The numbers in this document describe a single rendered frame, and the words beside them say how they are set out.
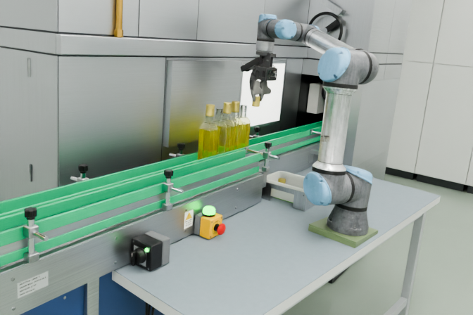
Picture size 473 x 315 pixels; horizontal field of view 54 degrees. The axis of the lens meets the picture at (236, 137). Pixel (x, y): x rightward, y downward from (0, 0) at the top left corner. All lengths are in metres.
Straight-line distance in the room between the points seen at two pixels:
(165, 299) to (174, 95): 0.83
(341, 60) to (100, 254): 0.93
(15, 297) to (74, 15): 0.81
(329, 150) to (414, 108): 3.85
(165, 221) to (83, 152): 0.36
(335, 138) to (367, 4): 1.20
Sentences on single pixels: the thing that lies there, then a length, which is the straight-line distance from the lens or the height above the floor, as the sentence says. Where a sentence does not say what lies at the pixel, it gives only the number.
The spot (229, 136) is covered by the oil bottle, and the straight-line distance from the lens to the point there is 1.90.
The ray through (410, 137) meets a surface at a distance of 5.44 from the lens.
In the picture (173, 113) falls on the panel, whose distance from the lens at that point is 1.83.
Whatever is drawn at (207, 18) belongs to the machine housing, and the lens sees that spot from 1.98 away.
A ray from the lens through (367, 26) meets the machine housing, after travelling 2.62.
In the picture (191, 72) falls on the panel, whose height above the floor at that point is 1.27.
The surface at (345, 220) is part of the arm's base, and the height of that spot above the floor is 0.82.
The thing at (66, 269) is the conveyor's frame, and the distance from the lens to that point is 1.29.
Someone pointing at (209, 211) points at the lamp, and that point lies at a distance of 1.59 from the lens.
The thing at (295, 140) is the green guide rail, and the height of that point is 0.93.
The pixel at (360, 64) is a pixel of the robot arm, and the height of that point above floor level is 1.37.
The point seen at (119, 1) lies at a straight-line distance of 1.61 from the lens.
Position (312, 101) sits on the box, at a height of 1.07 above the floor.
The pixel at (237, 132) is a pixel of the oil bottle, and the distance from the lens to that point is 1.94.
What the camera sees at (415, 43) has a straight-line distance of 5.38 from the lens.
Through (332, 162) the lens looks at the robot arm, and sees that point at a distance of 1.59.
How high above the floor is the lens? 1.44
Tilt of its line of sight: 13 degrees down
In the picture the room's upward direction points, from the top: 5 degrees clockwise
